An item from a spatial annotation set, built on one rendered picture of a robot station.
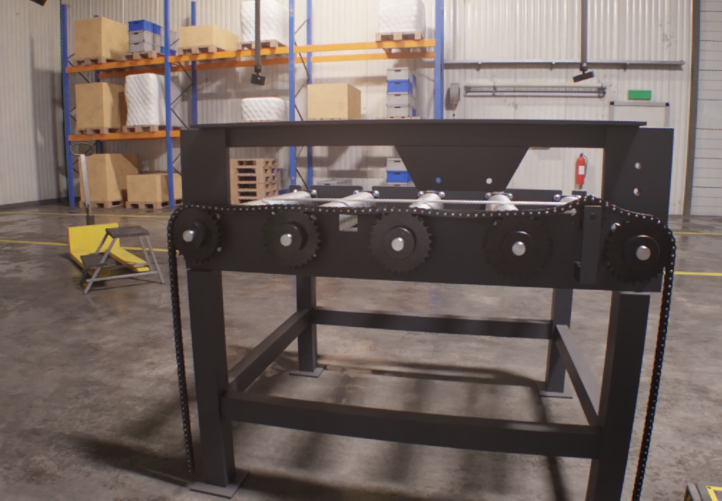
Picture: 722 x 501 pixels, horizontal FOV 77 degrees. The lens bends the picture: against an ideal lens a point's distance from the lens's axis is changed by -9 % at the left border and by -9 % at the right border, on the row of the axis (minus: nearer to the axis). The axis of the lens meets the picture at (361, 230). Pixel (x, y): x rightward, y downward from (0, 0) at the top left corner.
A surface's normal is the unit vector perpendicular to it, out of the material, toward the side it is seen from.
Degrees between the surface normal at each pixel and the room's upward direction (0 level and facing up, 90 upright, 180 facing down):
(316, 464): 0
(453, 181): 90
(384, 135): 90
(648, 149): 90
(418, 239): 90
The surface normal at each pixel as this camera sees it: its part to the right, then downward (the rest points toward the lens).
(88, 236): 0.65, 0.11
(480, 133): -0.22, 0.14
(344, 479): 0.00, -0.99
